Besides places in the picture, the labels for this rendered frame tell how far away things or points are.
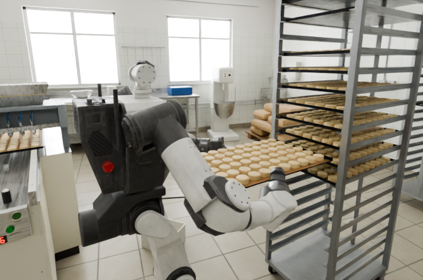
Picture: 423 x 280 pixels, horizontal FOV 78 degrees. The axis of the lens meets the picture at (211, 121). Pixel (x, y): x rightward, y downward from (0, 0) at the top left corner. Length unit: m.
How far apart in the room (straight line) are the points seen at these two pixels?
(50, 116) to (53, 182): 0.46
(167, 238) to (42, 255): 0.72
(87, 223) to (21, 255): 0.64
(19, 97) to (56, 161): 0.48
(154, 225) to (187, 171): 0.42
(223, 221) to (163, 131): 0.26
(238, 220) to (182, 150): 0.21
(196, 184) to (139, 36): 4.75
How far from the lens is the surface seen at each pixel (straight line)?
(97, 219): 0.98
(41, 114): 2.13
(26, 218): 1.46
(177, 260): 1.18
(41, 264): 1.63
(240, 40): 5.87
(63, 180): 2.18
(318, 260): 2.12
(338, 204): 1.45
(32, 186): 1.48
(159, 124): 0.67
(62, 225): 2.33
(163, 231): 1.03
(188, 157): 0.63
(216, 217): 0.65
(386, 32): 1.55
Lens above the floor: 1.45
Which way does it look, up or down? 13 degrees down
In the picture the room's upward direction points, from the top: straight up
